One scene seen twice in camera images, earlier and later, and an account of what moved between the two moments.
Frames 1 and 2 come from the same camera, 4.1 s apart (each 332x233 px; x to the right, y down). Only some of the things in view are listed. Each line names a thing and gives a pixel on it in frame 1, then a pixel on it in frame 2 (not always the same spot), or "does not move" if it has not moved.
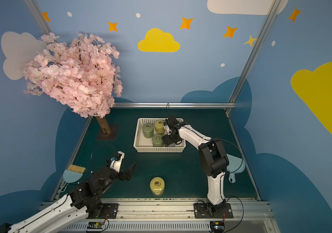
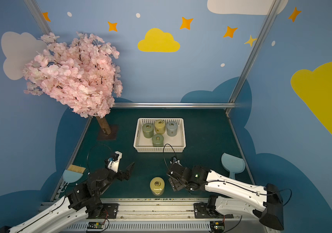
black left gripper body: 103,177 does not move
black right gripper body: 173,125 → 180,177
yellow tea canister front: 157,185 does not move
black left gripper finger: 124,175 does not move
